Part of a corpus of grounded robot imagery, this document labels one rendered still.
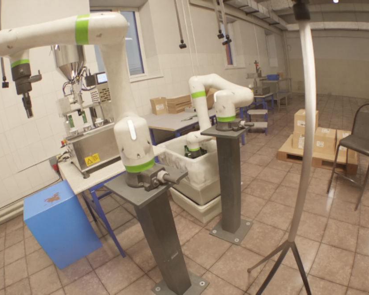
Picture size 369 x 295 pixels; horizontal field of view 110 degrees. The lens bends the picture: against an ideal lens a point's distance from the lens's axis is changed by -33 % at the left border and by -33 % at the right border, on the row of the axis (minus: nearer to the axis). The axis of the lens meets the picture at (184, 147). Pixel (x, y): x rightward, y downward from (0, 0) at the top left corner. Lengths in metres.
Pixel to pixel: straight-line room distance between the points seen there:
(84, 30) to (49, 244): 1.56
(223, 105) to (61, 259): 1.80
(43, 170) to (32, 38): 2.51
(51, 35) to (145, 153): 0.55
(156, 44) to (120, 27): 3.19
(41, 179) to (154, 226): 2.49
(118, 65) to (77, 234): 1.40
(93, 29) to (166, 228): 0.85
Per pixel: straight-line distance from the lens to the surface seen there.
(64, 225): 1.71
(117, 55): 0.84
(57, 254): 1.87
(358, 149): 1.97
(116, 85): 0.83
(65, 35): 0.72
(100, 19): 0.70
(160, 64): 3.82
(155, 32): 3.94
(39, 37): 0.75
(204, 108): 1.52
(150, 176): 0.68
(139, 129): 0.67
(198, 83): 1.52
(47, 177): 3.13
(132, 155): 0.69
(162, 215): 0.85
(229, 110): 1.19
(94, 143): 1.42
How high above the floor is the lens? 1.28
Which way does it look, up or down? 21 degrees down
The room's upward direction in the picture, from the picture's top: 9 degrees counter-clockwise
